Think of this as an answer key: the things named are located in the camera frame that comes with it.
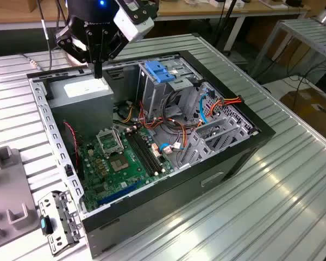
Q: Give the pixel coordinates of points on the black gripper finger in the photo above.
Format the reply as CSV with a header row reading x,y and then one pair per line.
x,y
116,44
73,46

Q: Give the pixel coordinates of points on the metal disk bay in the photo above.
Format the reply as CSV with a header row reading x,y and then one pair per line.
x,y
235,131

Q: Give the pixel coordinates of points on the blue plastic drive latch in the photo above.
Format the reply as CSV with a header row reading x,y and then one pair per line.
x,y
159,72

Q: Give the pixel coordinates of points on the grey power supply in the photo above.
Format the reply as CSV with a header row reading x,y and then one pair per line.
x,y
81,108

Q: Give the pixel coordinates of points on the metal drive cage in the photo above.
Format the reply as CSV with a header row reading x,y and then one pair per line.
x,y
157,98

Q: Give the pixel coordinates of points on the black case fan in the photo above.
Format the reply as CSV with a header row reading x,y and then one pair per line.
x,y
70,146

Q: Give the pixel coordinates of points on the black RAM slot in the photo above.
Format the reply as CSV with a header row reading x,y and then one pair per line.
x,y
142,152
138,152
150,152
146,152

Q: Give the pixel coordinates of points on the CPU socket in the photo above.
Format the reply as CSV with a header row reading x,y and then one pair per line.
x,y
119,163

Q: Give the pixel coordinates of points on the small black case clip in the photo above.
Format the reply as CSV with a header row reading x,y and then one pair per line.
x,y
68,171

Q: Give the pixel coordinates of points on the green motherboard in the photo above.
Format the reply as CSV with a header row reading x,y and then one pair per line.
x,y
116,179

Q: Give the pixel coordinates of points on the blue expansion slot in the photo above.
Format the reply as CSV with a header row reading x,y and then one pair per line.
x,y
116,195

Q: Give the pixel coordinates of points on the grey parts rack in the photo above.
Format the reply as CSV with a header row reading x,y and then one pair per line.
x,y
8,187

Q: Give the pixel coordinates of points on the black PC case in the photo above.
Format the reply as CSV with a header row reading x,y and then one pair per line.
x,y
165,206

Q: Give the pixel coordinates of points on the black clip blue button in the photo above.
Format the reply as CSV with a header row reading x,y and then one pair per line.
x,y
47,227

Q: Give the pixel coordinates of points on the large cardboard box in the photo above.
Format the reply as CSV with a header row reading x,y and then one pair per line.
x,y
307,108

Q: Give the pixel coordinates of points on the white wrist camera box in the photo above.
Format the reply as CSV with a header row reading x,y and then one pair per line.
x,y
133,24

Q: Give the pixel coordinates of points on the wooden desk white frame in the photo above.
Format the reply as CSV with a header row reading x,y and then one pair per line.
x,y
195,11

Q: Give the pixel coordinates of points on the hinged metal slot bracket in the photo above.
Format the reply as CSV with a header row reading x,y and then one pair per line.
x,y
66,217

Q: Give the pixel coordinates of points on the metal slat table white frame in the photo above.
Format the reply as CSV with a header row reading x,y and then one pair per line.
x,y
304,31

